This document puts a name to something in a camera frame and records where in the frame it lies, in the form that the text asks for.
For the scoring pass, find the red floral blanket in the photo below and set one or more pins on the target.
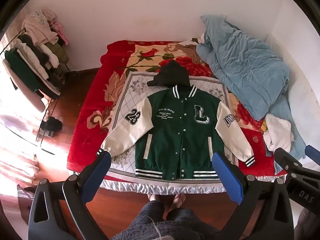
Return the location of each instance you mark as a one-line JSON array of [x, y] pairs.
[[82, 140]]

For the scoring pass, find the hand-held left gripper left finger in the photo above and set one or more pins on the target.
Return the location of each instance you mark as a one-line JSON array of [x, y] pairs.
[[96, 177]]

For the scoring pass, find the white towel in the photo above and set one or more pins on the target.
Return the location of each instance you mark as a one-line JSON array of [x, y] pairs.
[[277, 132]]

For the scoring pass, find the white printed quilted sheet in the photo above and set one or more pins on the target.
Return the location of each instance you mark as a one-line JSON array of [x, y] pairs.
[[140, 85]]

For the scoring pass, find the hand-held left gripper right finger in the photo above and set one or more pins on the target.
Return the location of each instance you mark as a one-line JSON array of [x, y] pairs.
[[227, 177]]

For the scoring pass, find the light blue duvet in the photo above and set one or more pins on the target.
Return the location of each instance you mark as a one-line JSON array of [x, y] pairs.
[[245, 67]]

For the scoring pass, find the person's left foot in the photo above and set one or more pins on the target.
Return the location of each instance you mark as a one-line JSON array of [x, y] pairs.
[[153, 197]]

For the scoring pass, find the pink cloth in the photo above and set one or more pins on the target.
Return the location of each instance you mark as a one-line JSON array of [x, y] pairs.
[[61, 33]]

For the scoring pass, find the green varsity jacket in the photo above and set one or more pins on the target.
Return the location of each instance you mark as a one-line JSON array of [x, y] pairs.
[[175, 135]]

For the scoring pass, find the person's right foot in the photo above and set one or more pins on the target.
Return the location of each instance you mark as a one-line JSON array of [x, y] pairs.
[[178, 201]]

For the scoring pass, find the person's foot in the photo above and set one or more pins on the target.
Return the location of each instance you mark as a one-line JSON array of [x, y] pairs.
[[153, 197], [178, 201]]

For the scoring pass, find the pile of folded clothes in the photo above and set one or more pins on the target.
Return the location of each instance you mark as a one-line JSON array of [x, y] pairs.
[[27, 67]]

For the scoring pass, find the small yellow item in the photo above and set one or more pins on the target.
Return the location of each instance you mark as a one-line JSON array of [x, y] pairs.
[[263, 127]]

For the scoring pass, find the black cloth on floor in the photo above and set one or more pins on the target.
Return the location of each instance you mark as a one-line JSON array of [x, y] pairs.
[[51, 124]]

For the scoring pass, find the person's right forearm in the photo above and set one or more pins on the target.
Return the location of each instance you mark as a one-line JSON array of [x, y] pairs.
[[310, 226]]

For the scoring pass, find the brown wooden furniture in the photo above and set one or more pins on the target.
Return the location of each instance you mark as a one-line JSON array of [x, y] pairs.
[[25, 200]]

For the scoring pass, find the black metal clothes rack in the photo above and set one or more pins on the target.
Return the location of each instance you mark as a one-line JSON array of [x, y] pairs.
[[51, 105]]

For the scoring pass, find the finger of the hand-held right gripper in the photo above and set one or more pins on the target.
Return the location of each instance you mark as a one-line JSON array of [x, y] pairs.
[[312, 152], [287, 161]]

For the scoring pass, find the pile of pale clothes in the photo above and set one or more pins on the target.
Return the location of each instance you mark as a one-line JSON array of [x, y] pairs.
[[37, 27]]

